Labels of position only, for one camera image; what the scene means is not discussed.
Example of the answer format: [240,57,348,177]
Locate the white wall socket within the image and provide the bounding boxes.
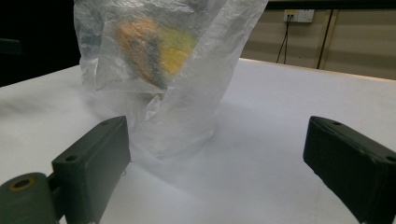
[282,8,316,24]

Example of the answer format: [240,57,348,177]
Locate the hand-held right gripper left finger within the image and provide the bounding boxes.
[51,115,132,224]

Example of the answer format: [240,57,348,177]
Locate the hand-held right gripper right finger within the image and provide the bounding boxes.
[303,116,396,224]

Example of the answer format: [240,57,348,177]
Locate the black cable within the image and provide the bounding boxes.
[276,14,294,65]
[316,8,334,70]

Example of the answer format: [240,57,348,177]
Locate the orange and yellow packet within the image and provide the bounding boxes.
[115,18,198,91]

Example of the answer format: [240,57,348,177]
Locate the clear plastic bag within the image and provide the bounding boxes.
[73,0,269,161]

